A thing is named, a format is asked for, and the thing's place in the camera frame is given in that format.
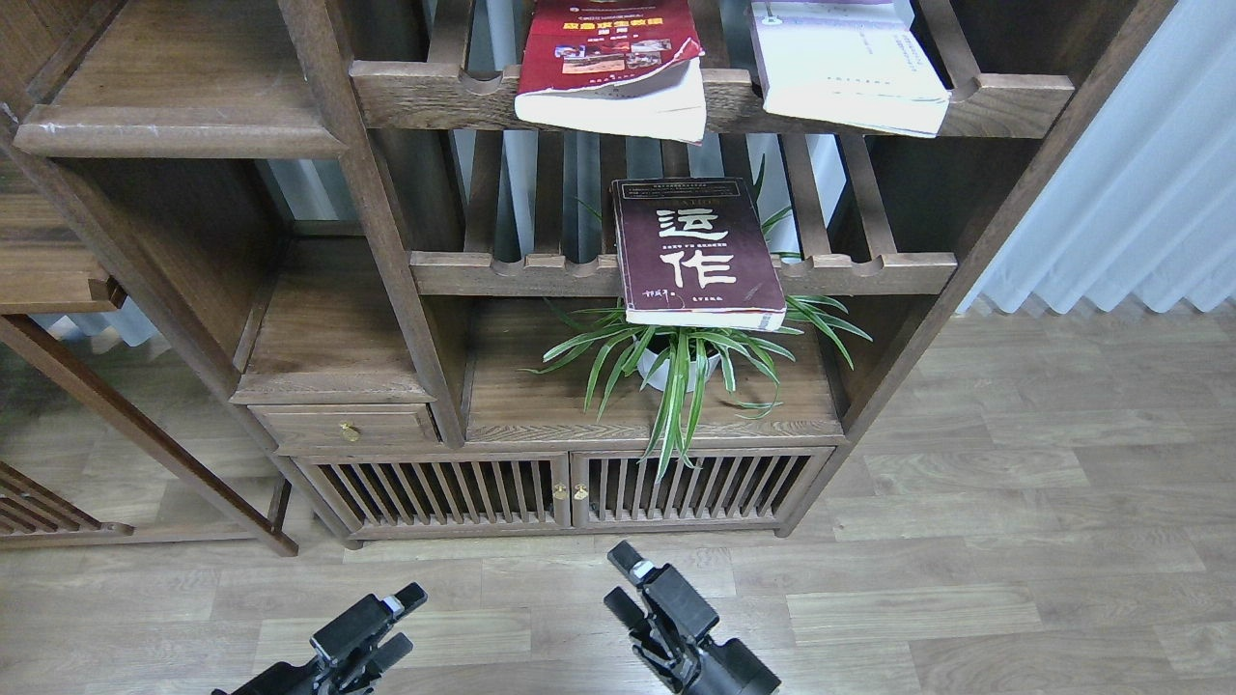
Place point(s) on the dark maroon book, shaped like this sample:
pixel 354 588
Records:
pixel 692 253

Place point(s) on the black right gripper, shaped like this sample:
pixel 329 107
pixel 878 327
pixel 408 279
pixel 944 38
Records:
pixel 673 636

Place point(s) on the dark wooden bookshelf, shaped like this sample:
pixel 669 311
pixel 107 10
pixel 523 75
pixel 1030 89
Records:
pixel 332 202

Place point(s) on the white lavender book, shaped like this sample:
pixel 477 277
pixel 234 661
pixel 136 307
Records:
pixel 846 62

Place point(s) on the red cover book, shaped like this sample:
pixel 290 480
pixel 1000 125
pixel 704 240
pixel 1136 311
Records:
pixel 624 67

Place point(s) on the left slatted cabinet door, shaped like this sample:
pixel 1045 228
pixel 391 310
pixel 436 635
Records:
pixel 391 499

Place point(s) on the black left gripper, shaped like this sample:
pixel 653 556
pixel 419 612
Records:
pixel 349 660

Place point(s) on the green spider plant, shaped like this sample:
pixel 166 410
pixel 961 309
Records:
pixel 615 345

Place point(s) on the white curtain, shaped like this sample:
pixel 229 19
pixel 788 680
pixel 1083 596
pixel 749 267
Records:
pixel 1144 206

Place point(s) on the white plant pot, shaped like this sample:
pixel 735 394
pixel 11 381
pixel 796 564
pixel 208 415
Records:
pixel 656 374

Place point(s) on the right slatted cabinet door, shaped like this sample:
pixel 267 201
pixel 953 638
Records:
pixel 714 489

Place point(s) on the slatted cabinet door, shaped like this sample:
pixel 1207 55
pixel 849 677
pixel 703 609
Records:
pixel 714 489
pixel 391 499

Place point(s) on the small wooden drawer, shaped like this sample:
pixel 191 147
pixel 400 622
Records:
pixel 312 428

